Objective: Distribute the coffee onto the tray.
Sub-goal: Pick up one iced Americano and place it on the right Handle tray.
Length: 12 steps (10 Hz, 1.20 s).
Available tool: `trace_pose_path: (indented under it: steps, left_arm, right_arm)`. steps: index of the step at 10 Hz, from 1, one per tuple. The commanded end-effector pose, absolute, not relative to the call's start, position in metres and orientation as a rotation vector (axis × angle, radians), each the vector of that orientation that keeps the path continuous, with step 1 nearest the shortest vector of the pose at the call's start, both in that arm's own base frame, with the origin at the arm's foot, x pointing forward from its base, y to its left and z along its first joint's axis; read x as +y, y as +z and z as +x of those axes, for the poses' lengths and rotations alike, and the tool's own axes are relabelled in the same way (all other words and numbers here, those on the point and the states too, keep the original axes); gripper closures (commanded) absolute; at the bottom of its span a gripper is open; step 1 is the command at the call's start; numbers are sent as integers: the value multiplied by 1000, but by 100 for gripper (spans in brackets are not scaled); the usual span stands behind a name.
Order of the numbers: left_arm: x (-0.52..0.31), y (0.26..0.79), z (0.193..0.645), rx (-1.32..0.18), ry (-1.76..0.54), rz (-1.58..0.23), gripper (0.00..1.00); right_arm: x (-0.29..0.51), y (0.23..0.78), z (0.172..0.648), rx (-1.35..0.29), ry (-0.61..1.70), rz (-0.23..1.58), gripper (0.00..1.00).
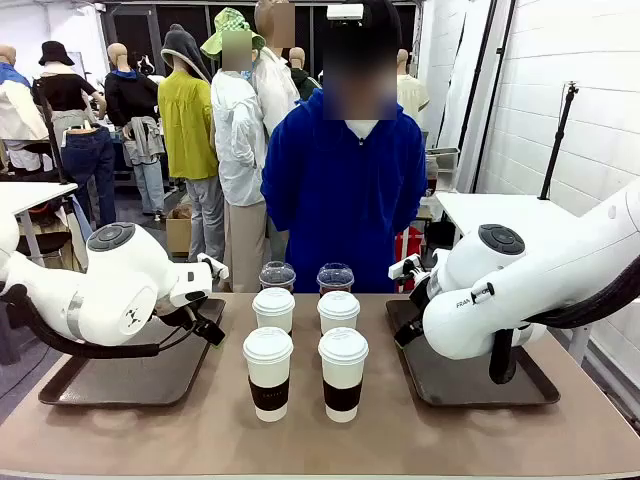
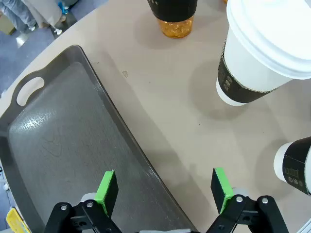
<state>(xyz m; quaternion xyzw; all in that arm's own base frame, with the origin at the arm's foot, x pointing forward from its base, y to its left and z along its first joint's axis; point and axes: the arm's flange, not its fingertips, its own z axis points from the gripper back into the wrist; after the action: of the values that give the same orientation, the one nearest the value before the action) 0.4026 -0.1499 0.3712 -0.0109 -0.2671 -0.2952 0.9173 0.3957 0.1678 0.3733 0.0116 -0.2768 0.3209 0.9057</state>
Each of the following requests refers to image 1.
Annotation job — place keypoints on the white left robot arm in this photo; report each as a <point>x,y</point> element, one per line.
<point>115,280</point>

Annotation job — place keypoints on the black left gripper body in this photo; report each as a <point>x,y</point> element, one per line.
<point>181,315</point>

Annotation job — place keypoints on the white side table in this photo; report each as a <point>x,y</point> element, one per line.
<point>30,192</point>

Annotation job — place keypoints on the brown jar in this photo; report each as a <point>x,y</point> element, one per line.
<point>433,175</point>

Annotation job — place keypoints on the cardboard box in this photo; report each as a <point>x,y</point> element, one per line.
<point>179,235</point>

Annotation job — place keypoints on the person in blue hoodie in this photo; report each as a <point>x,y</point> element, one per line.
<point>345,200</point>

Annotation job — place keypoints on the mannequin in yellow shirt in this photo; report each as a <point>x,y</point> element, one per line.
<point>187,130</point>

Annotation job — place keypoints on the mannequin with black hat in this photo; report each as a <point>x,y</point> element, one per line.
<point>62,90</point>

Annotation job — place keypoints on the tall mannequin in white jacket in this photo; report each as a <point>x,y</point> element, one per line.
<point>275,90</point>

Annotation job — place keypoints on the grey metal shelf rack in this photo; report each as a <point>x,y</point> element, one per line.
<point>445,152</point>

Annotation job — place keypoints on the mannequin in cream shirt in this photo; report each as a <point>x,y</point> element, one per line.
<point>412,97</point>

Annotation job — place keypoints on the white work table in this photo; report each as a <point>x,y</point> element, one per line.
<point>500,210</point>

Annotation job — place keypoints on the blue jeans on stand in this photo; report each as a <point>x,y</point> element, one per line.
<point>87,165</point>

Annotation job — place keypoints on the mannequin in white blue jacket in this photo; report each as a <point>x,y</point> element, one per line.
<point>15,110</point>

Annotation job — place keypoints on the brown plastic serving tray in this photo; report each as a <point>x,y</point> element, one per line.
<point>140,380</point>
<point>450,380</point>

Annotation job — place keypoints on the mannequin in black sweater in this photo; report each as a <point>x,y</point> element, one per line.
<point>130,95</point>

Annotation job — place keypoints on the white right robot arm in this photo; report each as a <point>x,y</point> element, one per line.
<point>550,260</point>

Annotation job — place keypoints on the white paper cup black sleeve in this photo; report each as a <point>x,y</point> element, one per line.
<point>338,311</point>
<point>268,372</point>
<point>343,375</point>
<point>273,310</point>

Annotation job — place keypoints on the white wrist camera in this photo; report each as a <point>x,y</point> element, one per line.
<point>212,265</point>
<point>405,267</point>

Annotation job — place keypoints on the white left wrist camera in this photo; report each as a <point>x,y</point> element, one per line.
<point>212,265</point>

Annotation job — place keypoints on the white head-mounted camera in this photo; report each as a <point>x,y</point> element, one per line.
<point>345,11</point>

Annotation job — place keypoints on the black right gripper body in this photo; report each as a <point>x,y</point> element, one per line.
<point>424,297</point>

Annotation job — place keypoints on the mannequin with green checkered hat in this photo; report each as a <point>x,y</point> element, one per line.
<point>235,150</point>

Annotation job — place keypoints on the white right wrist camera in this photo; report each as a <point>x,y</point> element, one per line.
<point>405,267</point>

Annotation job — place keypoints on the black camera tripod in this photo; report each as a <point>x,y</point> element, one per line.
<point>557,145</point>

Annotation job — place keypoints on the clear plastic iced coffee cup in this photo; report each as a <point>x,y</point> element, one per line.
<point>277,277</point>
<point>335,277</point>

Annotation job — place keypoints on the mannequin in dark green top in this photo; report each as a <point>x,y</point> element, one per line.
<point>302,80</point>

